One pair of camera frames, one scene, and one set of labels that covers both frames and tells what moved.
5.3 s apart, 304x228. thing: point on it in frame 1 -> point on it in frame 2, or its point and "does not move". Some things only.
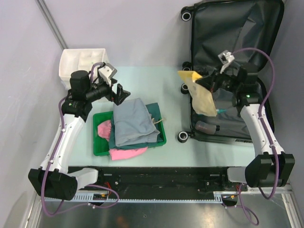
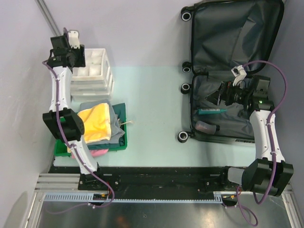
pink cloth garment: (104, 129) -> (95, 152)
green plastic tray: (101, 145) -> (61, 147)
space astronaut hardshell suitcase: (232, 46) does not move
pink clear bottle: (208, 128) does not move
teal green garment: (154, 109) -> (119, 110)
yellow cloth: (202, 99) -> (97, 123)
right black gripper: (209, 82) -> (226, 90)
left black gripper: (118, 98) -> (80, 61)
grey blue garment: (133, 123) -> (116, 131)
